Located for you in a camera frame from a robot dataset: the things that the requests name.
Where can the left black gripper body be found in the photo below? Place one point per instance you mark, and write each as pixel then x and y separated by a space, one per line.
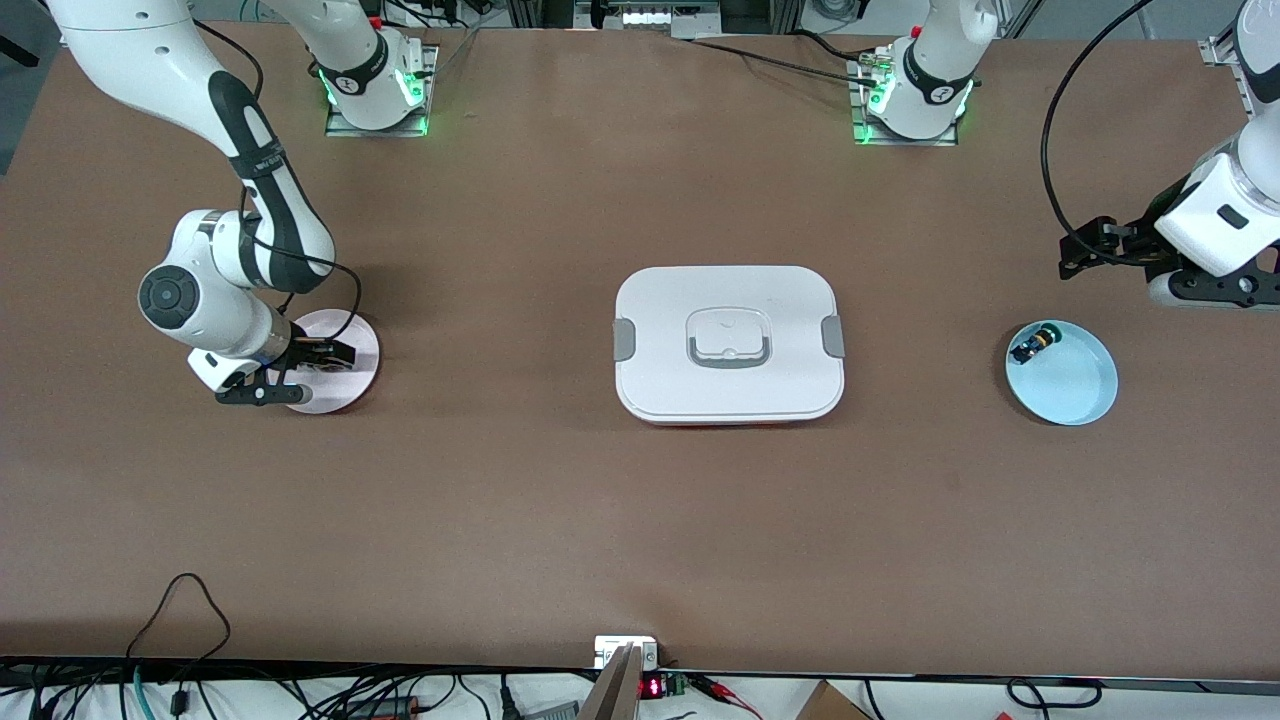
pixel 1128 245

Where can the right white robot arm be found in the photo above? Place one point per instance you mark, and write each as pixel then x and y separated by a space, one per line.
pixel 200 310

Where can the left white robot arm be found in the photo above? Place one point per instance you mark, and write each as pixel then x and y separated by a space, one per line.
pixel 930 60

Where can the white box with grey clips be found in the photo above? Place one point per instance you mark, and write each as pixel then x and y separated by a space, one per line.
pixel 730 390

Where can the white socket box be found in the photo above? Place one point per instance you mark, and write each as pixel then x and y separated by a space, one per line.
pixel 600 650

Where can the whitish pink round plate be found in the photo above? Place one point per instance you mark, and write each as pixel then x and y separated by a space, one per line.
pixel 345 395

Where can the small black blue object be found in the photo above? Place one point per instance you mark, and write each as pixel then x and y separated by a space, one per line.
pixel 1030 347

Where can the light blue round plate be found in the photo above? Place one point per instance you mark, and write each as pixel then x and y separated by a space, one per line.
pixel 1070 385

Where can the black power adapter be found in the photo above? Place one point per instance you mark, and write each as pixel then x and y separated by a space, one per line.
pixel 385 707

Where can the aluminium profile bar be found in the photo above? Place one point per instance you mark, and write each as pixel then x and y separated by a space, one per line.
pixel 612 695

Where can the red LED display module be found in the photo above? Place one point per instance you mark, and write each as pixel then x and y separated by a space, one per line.
pixel 650 688

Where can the red and black clip leads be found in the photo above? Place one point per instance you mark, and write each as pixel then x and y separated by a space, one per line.
pixel 725 693

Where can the brown cardboard piece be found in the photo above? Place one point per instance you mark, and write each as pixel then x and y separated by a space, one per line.
pixel 830 705

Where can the aluminium corner bracket with strip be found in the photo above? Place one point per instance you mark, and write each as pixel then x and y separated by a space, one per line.
pixel 1222 50

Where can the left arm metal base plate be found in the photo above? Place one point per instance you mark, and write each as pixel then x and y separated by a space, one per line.
pixel 865 138

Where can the metal frame with lights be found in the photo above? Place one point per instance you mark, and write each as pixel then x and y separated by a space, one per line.
pixel 650 15

